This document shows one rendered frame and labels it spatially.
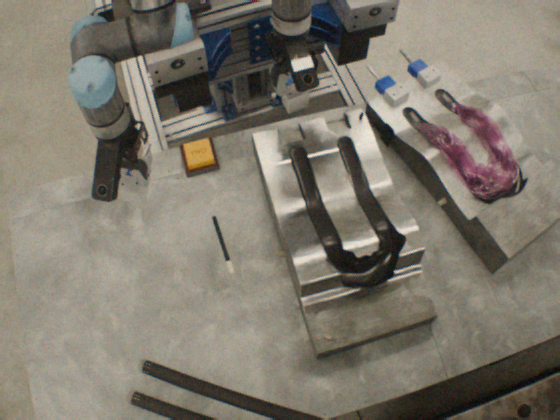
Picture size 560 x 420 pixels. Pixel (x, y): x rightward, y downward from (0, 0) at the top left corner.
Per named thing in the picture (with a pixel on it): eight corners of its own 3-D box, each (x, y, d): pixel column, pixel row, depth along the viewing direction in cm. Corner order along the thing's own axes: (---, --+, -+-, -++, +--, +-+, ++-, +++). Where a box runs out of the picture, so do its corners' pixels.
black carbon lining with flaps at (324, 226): (285, 154, 128) (285, 131, 120) (354, 138, 130) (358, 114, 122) (333, 302, 115) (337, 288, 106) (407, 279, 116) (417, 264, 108)
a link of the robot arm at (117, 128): (116, 131, 93) (75, 124, 94) (122, 145, 98) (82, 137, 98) (131, 95, 96) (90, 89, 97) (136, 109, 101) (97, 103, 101)
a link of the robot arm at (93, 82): (108, 44, 88) (113, 83, 84) (122, 83, 98) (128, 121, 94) (63, 57, 87) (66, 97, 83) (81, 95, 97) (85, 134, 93)
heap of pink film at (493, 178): (408, 129, 132) (414, 111, 125) (461, 98, 136) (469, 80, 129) (478, 215, 123) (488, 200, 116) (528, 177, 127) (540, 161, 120)
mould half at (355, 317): (253, 153, 137) (250, 122, 124) (358, 128, 139) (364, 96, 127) (315, 359, 117) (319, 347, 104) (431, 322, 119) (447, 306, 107)
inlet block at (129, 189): (141, 148, 126) (136, 135, 121) (161, 152, 125) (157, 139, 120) (122, 200, 120) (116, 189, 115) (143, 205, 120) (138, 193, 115)
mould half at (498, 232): (364, 114, 141) (369, 88, 131) (440, 73, 147) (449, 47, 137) (492, 275, 124) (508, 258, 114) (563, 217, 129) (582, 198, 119)
